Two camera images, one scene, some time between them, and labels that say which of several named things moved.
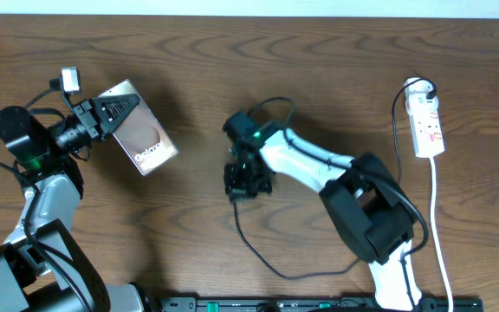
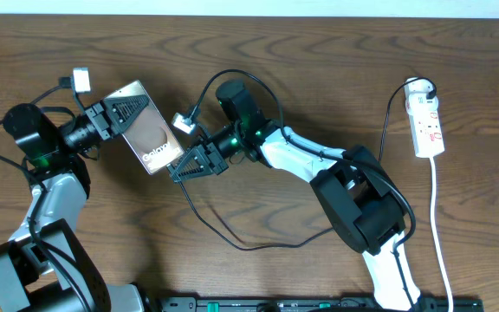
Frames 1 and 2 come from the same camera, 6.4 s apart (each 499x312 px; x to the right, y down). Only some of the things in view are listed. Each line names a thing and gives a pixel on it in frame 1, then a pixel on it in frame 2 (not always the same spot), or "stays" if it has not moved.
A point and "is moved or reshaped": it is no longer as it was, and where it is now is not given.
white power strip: [424, 124] stays
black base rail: [314, 304] stays
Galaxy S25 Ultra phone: [141, 136] is moved or reshaped
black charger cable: [430, 94] → [432, 96]
